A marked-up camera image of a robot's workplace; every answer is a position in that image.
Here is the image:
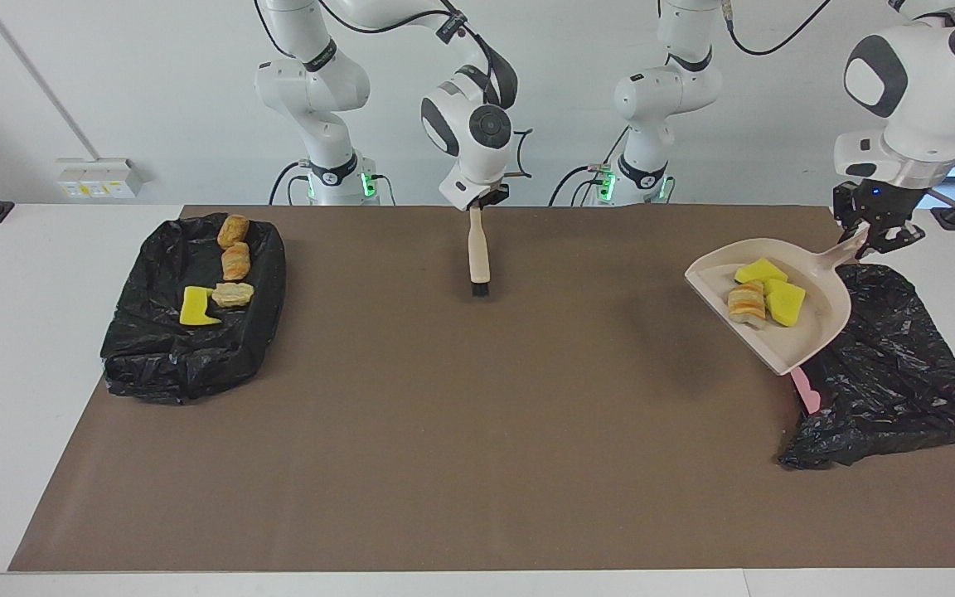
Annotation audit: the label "brown round bread piece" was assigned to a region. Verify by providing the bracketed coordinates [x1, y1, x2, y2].
[216, 214, 251, 249]

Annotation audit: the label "white wall socket box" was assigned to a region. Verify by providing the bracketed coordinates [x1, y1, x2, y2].
[56, 158, 144, 200]

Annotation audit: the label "beige plastic dustpan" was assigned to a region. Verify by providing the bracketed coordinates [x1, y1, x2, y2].
[684, 224, 870, 376]

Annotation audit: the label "orange striped trash piece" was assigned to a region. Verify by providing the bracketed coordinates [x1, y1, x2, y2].
[221, 242, 251, 282]

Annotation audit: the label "white wall cable conduit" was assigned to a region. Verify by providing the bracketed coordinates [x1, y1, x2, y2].
[0, 0, 101, 160]

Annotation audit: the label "black left base cable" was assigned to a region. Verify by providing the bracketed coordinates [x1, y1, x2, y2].
[550, 129, 629, 206]

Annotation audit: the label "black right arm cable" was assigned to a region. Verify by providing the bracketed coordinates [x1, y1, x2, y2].
[258, 0, 533, 179]

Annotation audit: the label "black base cable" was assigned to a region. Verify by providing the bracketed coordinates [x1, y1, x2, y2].
[550, 129, 629, 206]
[269, 162, 313, 206]

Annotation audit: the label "beige crumbly trash chunk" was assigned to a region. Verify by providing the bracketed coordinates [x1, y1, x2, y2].
[211, 282, 255, 308]

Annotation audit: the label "green and yellow sponge piece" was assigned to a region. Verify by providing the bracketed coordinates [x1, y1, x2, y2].
[734, 258, 789, 285]

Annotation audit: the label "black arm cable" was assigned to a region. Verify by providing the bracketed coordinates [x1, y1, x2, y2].
[258, 0, 533, 179]
[718, 0, 955, 218]

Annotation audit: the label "beige layered trash chunk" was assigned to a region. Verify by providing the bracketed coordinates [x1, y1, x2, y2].
[727, 282, 768, 328]

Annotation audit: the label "brown table mat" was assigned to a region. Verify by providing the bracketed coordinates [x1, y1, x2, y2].
[7, 205, 955, 573]

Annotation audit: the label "beige hand brush black bristles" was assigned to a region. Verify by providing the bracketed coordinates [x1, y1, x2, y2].
[468, 206, 492, 299]

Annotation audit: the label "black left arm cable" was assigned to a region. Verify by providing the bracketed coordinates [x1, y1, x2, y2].
[718, 0, 955, 218]

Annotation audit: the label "black bag lined bin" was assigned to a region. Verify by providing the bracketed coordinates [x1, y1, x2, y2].
[100, 213, 288, 405]

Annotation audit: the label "black right base cable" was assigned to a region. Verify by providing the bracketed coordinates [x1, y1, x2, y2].
[269, 162, 313, 206]

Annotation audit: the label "notched yellow sponge piece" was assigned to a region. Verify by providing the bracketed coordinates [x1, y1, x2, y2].
[179, 286, 222, 327]

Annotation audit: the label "pink plastic bin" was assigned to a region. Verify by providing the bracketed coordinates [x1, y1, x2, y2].
[790, 367, 822, 415]

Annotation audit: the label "black trash bag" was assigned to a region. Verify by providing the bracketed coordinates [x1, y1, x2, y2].
[778, 264, 955, 471]

